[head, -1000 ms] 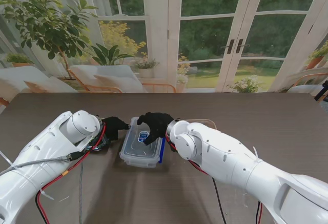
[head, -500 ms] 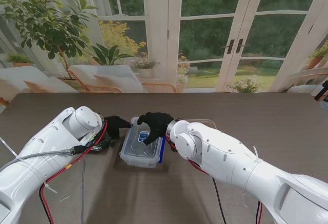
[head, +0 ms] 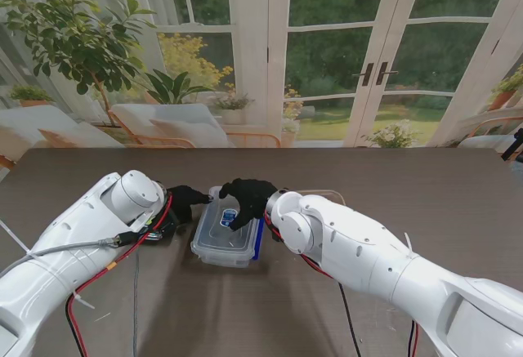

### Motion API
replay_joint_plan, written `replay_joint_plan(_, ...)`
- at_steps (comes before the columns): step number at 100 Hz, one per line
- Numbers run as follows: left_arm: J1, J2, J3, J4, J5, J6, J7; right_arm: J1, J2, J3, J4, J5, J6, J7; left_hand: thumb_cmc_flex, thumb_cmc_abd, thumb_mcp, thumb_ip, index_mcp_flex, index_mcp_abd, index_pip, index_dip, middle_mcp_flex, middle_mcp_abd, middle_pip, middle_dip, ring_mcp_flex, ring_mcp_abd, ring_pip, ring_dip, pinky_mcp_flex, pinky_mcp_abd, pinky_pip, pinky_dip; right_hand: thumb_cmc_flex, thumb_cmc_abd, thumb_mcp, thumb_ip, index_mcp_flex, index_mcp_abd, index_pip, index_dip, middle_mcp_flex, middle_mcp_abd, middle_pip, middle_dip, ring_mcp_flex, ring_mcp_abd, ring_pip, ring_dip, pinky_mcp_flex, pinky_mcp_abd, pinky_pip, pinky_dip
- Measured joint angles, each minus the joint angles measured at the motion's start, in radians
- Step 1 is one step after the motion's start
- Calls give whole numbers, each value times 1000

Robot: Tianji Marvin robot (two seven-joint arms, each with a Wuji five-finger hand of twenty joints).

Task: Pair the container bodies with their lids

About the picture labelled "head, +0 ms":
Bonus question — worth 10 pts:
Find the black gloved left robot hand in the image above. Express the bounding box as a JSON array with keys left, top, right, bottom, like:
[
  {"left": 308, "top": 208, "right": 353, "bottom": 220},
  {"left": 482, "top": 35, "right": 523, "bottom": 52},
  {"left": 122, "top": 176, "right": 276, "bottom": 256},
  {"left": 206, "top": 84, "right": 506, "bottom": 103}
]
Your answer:
[{"left": 165, "top": 185, "right": 214, "bottom": 225}]

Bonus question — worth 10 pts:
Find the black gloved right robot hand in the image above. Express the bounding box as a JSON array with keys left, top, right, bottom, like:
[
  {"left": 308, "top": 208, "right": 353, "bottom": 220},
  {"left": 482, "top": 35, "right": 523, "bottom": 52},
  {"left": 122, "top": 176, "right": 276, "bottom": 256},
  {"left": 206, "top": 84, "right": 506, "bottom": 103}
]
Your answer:
[{"left": 218, "top": 177, "right": 279, "bottom": 233}]

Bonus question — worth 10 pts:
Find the clear lid with blue sticker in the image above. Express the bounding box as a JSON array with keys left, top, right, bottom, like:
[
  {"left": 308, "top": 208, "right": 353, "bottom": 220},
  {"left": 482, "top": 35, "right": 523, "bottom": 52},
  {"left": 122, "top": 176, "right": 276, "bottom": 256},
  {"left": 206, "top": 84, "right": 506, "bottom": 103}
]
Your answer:
[{"left": 191, "top": 185, "right": 262, "bottom": 254}]

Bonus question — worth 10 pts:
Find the clear container with blue clips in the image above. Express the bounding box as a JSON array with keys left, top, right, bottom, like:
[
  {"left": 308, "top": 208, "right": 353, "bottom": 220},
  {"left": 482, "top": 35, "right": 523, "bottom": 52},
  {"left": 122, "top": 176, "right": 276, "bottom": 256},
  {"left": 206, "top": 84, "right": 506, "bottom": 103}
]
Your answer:
[{"left": 190, "top": 185, "right": 266, "bottom": 269}]

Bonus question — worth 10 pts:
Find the clear lid with white label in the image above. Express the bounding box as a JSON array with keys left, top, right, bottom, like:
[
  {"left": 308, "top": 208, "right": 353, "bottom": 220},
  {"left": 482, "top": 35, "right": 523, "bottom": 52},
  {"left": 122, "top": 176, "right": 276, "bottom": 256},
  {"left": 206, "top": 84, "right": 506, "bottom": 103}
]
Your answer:
[{"left": 293, "top": 188, "right": 348, "bottom": 211}]

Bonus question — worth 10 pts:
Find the black tripod stand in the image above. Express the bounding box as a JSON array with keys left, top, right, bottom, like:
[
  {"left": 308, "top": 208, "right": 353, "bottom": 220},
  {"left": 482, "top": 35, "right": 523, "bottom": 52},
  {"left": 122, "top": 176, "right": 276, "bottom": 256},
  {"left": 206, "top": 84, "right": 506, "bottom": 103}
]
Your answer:
[{"left": 501, "top": 127, "right": 523, "bottom": 162}]

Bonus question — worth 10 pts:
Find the grey cable with black plug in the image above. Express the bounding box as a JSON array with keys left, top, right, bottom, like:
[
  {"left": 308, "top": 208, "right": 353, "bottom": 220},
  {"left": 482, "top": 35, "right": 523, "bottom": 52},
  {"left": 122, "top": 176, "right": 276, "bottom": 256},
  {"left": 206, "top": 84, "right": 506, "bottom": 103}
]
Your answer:
[{"left": 0, "top": 232, "right": 142, "bottom": 357}]

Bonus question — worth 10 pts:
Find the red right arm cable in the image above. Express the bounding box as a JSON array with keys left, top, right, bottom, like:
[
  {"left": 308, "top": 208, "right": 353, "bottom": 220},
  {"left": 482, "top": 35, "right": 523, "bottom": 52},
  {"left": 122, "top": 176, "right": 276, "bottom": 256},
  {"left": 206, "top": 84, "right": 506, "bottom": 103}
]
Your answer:
[{"left": 263, "top": 209, "right": 421, "bottom": 357}]

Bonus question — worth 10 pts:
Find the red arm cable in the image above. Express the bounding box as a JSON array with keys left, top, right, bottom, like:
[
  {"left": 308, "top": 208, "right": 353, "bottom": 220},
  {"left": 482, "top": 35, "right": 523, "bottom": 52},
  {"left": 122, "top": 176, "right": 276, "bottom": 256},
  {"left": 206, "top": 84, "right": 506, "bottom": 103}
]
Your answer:
[
  {"left": 263, "top": 209, "right": 421, "bottom": 357},
  {"left": 65, "top": 193, "right": 173, "bottom": 357}
]

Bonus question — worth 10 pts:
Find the red left arm cable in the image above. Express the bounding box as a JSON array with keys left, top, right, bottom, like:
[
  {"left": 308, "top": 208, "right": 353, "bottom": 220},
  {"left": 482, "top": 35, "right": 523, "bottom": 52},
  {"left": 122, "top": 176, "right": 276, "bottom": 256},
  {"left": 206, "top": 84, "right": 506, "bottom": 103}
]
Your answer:
[{"left": 65, "top": 193, "right": 173, "bottom": 357}]

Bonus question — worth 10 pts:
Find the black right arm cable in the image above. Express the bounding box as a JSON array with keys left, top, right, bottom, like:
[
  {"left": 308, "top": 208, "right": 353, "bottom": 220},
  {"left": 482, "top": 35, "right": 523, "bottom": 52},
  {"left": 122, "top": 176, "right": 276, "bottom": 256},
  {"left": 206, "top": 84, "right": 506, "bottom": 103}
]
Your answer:
[{"left": 337, "top": 283, "right": 363, "bottom": 357}]

